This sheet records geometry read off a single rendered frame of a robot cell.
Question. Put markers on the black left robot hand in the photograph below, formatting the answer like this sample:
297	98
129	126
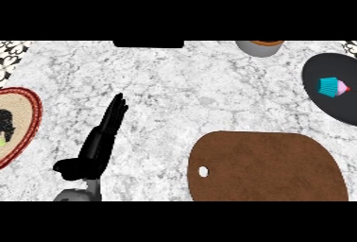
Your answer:
95	148

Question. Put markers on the black appliance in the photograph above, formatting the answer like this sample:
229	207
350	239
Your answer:
148	44

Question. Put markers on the blue pink cupcake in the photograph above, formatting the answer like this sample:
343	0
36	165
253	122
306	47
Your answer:
332	87

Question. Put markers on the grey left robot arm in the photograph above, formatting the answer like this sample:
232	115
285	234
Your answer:
78	193

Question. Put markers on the beige red-rimmed placemat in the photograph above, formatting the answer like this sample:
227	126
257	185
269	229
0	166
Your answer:
21	123

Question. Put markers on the black round pan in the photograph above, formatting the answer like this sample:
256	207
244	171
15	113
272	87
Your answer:
332	100

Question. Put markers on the grey pot with orange rim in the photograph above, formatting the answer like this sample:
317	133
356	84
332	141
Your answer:
260	48

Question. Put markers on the black white patterned cloth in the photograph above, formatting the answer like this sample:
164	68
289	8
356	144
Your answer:
351	47
11	56

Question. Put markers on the brown wooden cutting board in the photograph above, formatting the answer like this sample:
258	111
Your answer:
269	167

